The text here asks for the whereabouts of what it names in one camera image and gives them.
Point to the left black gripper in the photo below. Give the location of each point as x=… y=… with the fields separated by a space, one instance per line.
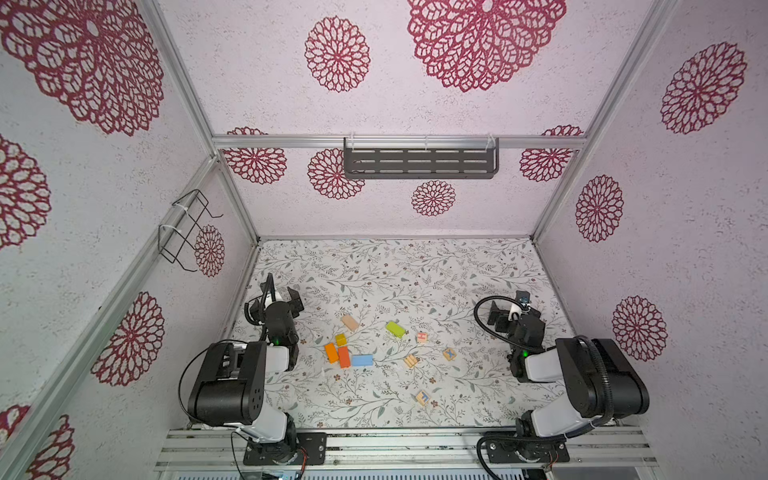
x=283 y=306

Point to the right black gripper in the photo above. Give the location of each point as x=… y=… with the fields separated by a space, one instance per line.
x=517 y=324

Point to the orange rectangular block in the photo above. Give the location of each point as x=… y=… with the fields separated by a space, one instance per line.
x=331 y=352

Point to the natural wood rectangular block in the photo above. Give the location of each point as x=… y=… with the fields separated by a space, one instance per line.
x=350 y=323

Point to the red rectangular block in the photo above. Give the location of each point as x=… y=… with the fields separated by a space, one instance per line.
x=344 y=357

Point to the light blue rectangular block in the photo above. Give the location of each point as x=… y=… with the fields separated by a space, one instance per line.
x=363 y=360

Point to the green rectangular block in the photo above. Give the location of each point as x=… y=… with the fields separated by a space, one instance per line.
x=395 y=329

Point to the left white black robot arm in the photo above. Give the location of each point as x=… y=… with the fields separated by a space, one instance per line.
x=230 y=388

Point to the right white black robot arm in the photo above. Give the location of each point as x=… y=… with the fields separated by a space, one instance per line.
x=600 y=383

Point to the striped wooden cube block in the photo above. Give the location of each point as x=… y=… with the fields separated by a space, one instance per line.
x=411 y=361

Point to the blue picture cube block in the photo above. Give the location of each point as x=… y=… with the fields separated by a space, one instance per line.
x=422 y=397

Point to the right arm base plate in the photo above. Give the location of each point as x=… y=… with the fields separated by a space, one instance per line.
x=508 y=448

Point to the black wire wall rack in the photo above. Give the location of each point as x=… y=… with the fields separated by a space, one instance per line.
x=204 y=241

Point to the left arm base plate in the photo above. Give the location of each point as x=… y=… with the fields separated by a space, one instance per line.
x=312 y=447

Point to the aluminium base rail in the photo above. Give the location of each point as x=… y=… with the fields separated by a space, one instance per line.
x=400 y=449

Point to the grey metal wall shelf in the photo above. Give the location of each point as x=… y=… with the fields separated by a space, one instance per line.
x=425 y=163

